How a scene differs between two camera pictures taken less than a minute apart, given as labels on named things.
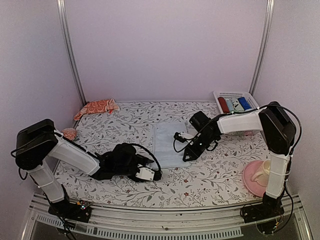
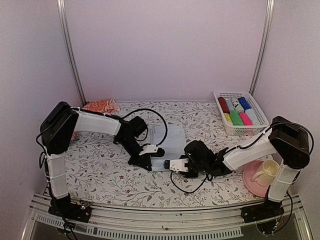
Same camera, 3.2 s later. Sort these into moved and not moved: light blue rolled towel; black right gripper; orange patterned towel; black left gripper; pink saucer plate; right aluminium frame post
Moved: black left gripper; black right gripper
Not moved: right aluminium frame post; light blue rolled towel; pink saucer plate; orange patterned towel
